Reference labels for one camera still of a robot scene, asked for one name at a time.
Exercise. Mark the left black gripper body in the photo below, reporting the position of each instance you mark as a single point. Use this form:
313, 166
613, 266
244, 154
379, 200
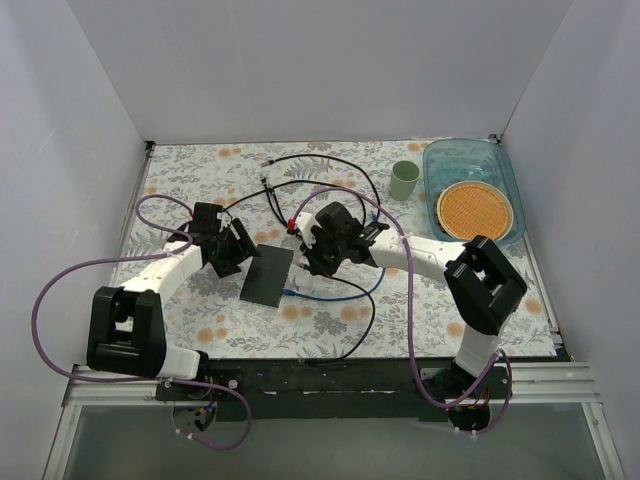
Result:
232, 246

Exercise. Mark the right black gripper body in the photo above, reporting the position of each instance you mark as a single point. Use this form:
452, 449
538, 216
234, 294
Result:
316, 251

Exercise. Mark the black network switch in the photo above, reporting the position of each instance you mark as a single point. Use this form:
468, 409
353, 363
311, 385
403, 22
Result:
267, 275

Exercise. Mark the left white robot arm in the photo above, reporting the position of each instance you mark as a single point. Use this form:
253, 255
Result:
127, 328

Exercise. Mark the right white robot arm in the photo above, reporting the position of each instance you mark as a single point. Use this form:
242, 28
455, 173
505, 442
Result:
485, 287

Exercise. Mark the floral table mat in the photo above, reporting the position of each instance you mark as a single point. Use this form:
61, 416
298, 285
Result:
364, 311

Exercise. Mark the green cup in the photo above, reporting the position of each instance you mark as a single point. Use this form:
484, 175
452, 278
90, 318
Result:
404, 177

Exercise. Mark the teal plastic bin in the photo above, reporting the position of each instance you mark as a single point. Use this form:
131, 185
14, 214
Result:
449, 161

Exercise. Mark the orange woven plate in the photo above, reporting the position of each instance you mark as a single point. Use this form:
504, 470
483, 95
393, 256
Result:
470, 208

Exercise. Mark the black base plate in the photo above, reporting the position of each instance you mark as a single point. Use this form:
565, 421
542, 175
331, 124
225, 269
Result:
349, 389

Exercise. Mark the aluminium rail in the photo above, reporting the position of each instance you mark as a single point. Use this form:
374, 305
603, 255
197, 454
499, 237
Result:
534, 383

